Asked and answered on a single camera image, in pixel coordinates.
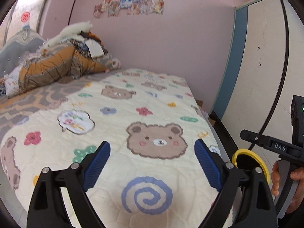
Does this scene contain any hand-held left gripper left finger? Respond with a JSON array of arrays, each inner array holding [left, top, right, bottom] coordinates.
[[26, 141, 111, 228]]

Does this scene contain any white wardrobe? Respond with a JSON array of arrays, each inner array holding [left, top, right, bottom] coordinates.
[[211, 0, 304, 162]]

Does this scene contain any dark plaid cloth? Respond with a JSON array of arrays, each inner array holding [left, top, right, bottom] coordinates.
[[71, 37, 91, 53]]

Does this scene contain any white plush toy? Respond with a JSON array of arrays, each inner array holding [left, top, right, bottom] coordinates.
[[39, 21, 93, 50]]

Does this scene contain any floral pillow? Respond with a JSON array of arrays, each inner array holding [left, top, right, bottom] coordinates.
[[0, 74, 22, 98]]

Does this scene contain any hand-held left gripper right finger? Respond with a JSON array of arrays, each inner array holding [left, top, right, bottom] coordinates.
[[194, 138, 279, 228]]

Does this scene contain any grey patterned bedsheet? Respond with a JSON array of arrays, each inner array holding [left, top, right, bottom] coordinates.
[[0, 76, 112, 133]]

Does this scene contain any grey tufted headboard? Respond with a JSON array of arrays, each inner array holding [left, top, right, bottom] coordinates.
[[0, 25, 45, 79]]

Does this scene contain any orange grey quilt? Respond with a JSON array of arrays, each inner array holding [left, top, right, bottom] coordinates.
[[5, 45, 110, 98]]

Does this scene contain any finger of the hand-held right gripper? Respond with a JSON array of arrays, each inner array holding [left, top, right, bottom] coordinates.
[[240, 129, 270, 148]]

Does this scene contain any cream bear print blanket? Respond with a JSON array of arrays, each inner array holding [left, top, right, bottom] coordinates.
[[0, 68, 228, 228]]

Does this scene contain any person's right hand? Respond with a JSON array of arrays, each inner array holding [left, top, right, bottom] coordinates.
[[271, 161, 304, 215]]

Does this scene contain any white folded cloth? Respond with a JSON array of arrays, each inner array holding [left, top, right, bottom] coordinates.
[[84, 38, 105, 57]]

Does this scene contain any yellow rimmed trash bin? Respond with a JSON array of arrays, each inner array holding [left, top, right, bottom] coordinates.
[[231, 148, 271, 186]]

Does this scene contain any pink plush toy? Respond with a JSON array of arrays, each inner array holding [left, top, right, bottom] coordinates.
[[104, 57, 121, 73]]

